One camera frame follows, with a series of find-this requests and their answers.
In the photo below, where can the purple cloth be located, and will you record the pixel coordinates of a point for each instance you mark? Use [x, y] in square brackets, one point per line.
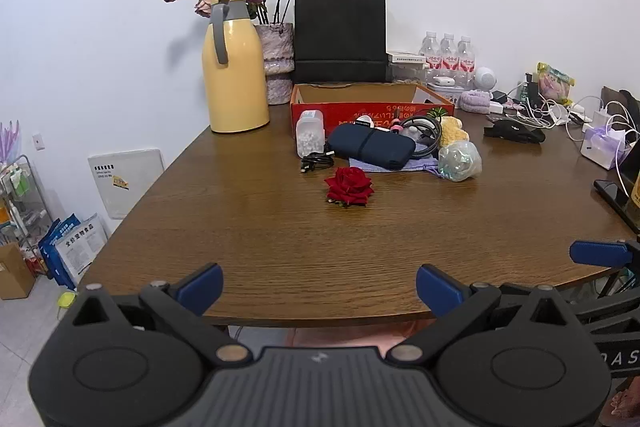
[420, 166]

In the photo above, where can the colourful snack packet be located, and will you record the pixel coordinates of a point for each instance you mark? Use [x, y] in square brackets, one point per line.
[555, 84]

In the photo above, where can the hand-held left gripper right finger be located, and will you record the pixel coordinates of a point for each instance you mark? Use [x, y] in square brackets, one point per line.
[439, 289]

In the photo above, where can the yellow plush toy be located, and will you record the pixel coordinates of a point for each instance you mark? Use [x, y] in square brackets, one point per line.
[455, 132]

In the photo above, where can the red rose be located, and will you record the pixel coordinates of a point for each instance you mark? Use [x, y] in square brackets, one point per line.
[349, 186]

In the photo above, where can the white plush toy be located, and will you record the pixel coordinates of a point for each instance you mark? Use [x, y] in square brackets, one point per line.
[412, 133]

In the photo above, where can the iridescent ball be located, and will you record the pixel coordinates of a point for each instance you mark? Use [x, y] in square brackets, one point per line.
[460, 161]

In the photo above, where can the brown cardboard box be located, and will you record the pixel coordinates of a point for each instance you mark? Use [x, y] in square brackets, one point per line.
[14, 272]

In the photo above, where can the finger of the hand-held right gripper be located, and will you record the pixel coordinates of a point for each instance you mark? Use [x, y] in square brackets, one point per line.
[597, 253]

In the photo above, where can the dark brown bag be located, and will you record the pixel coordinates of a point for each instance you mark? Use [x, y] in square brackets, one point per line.
[622, 104]

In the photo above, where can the marbled purple vase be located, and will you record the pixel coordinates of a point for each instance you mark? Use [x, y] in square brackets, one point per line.
[277, 57]

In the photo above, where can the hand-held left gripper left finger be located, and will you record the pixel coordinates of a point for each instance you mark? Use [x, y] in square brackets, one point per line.
[202, 289]

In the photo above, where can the navy fabric pouch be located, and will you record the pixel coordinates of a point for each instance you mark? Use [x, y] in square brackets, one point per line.
[370, 147]

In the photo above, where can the yellow thermos jug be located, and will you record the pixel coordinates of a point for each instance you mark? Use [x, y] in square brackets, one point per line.
[235, 82]

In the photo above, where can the white charger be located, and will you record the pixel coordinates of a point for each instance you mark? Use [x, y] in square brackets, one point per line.
[601, 117]

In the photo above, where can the white earbuds case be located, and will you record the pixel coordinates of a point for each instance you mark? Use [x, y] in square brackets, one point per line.
[443, 82]

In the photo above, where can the black power adapter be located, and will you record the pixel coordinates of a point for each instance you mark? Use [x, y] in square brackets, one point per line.
[500, 97]

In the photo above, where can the flat white box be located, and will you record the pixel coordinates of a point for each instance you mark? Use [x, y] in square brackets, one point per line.
[406, 56]

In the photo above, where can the wall socket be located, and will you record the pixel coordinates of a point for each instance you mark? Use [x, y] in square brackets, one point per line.
[38, 142]

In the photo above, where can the red cardboard box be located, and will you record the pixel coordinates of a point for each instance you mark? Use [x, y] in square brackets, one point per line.
[345, 111]

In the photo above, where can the blue white bag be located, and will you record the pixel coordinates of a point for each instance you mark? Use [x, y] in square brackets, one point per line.
[52, 252]

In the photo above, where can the black paper bag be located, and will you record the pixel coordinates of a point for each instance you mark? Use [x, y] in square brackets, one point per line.
[340, 32]

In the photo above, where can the clear plastic container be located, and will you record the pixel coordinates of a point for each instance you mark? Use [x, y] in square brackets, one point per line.
[405, 73]

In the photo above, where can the white wall panel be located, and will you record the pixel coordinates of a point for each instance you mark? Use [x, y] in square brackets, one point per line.
[127, 182]

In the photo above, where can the yellow green stool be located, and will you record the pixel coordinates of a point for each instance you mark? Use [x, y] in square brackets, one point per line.
[66, 299]

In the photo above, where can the clear jar of white beads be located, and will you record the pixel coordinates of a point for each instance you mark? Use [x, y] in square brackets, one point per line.
[310, 139]

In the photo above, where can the white round camera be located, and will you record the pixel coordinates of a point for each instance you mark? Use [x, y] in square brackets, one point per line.
[485, 78]

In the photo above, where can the white printed bag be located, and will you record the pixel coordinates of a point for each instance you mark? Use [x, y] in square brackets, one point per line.
[85, 247]

